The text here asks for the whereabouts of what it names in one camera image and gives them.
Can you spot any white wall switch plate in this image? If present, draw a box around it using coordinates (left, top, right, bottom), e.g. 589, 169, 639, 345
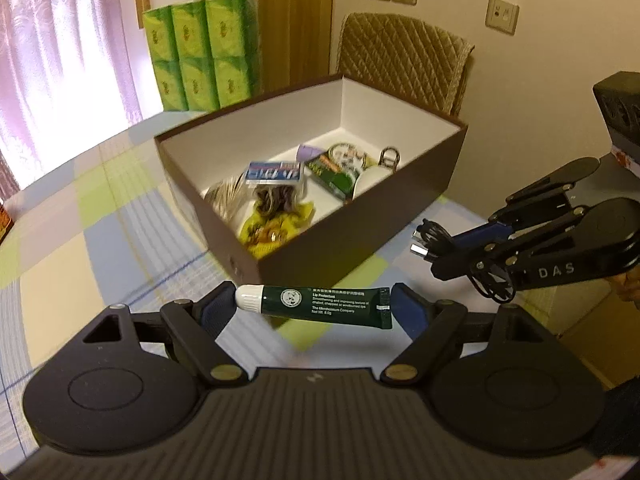
485, 0, 520, 36

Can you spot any green blister card pack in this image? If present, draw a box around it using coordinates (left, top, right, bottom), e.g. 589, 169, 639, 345
304, 142, 379, 204

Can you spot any stack of green tissue packs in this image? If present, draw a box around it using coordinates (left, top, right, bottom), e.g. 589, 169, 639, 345
141, 0, 261, 112

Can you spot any yellow-green snack packet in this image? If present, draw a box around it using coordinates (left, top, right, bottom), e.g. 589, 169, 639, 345
238, 199, 317, 249

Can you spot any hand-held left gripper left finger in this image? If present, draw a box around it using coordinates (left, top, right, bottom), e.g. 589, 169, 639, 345
81, 281, 249, 387

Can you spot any wooden door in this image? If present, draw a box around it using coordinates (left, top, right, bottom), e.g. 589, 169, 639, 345
194, 0, 335, 97

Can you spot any brown cardboard box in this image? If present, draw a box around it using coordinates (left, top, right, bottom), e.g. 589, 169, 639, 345
153, 72, 469, 285

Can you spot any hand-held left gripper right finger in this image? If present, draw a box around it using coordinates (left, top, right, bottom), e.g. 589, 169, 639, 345
379, 282, 562, 387

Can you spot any blue packet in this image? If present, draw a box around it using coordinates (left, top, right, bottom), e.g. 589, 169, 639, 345
244, 159, 304, 184

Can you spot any pink curtain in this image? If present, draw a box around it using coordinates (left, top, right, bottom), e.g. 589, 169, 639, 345
0, 0, 147, 193

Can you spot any white rice scoop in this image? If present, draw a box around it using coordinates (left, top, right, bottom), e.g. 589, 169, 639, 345
349, 164, 396, 204

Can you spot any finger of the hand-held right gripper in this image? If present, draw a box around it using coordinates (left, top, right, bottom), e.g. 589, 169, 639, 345
451, 156, 602, 250
431, 206, 587, 282

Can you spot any person's right hand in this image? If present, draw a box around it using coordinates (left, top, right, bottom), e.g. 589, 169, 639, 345
612, 266, 640, 304

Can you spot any checked tablecloth desktop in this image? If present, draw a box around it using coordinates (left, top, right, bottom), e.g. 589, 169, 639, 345
0, 109, 617, 392

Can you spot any black usb cable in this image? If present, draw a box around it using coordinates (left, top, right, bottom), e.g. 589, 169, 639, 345
412, 218, 517, 304

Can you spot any bag of cotton swabs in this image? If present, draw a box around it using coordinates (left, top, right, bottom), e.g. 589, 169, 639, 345
204, 177, 251, 221

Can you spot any purple tube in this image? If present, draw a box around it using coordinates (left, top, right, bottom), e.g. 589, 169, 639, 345
295, 143, 326, 164

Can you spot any brown hair scrunchie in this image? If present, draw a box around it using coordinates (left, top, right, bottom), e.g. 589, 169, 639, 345
252, 184, 301, 214

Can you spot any chair with quilted cover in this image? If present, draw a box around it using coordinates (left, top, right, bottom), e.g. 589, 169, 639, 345
335, 12, 476, 119

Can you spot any dark green ointment tube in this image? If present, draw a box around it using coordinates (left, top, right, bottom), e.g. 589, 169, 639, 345
234, 283, 394, 331

